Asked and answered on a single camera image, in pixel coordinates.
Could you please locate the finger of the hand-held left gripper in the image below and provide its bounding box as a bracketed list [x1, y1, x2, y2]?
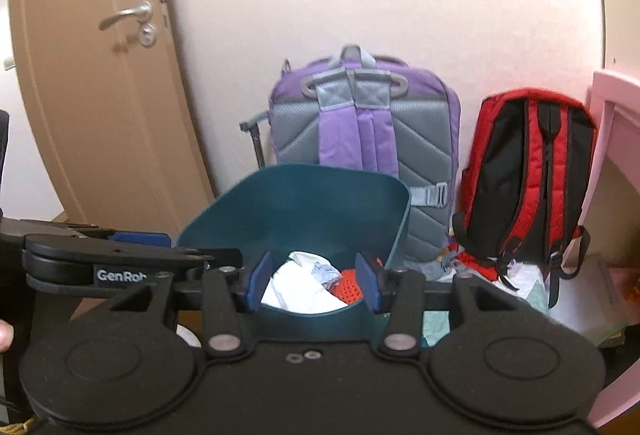
[165, 247, 244, 287]
[67, 225, 173, 247]

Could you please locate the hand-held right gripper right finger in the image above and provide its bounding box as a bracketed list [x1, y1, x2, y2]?
[355, 251, 541, 358]

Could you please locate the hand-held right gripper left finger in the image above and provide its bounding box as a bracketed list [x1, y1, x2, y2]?
[107, 251, 273, 358]

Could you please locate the white plastic bag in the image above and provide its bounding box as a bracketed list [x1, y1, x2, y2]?
[260, 251, 351, 315]

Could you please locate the teal plastic waste bin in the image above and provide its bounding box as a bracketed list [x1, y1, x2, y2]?
[177, 164, 412, 338]

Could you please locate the brown wooden door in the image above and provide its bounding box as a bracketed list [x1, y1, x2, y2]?
[7, 0, 218, 228]

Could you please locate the purple grey backpack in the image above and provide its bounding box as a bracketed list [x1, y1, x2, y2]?
[267, 44, 462, 266]

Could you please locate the red black backpack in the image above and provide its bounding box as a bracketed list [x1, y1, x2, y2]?
[452, 88, 598, 308]

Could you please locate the pink wooden furniture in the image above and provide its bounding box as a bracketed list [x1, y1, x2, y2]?
[575, 69, 640, 428]

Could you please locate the metal door handle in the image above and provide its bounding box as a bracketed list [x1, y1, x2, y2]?
[97, 1, 153, 32]

